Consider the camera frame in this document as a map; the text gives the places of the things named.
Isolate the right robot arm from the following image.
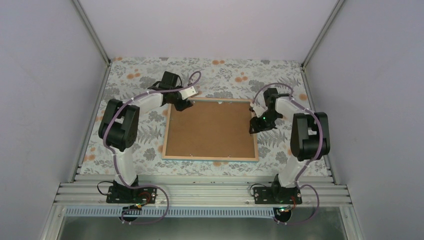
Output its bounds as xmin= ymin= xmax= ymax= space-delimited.
xmin=249 ymin=88 xmax=331 ymax=204

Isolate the floral table mat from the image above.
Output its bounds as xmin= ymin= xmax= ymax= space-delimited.
xmin=80 ymin=57 xmax=309 ymax=176

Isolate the aluminium mounting rail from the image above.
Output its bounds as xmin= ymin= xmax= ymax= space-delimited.
xmin=53 ymin=174 xmax=352 ymax=207

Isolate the wooden picture frame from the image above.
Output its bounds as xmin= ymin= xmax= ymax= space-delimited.
xmin=161 ymin=97 xmax=260 ymax=163

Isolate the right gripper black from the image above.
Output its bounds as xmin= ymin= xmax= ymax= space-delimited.
xmin=249 ymin=110 xmax=282 ymax=134

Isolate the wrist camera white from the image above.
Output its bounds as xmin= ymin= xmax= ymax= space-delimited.
xmin=249 ymin=103 xmax=266 ymax=117
xmin=179 ymin=86 xmax=198 ymax=100

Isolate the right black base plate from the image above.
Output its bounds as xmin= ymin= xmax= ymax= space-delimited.
xmin=250 ymin=185 xmax=303 ymax=205

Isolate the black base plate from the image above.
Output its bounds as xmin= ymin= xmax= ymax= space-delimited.
xmin=106 ymin=185 xmax=158 ymax=205
xmin=250 ymin=185 xmax=303 ymax=205

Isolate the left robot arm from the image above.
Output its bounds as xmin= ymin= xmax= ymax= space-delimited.
xmin=98 ymin=71 xmax=202 ymax=203

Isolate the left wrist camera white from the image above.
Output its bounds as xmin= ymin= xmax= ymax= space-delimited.
xmin=179 ymin=86 xmax=198 ymax=100

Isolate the brown backing board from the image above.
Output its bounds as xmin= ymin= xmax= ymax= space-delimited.
xmin=165 ymin=101 xmax=257 ymax=158

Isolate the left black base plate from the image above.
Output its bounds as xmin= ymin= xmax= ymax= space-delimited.
xmin=106 ymin=185 xmax=158 ymax=205

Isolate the slotted cable duct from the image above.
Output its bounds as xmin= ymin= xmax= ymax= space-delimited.
xmin=64 ymin=206 xmax=274 ymax=219

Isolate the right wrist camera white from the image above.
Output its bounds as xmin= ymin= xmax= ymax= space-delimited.
xmin=249 ymin=103 xmax=266 ymax=117

